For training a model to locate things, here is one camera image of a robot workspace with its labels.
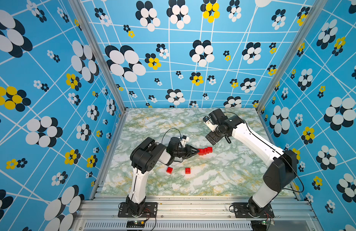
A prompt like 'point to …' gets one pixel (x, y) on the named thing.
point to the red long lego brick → (201, 151)
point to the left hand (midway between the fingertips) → (200, 151)
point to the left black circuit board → (135, 224)
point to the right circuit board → (261, 225)
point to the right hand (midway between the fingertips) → (218, 132)
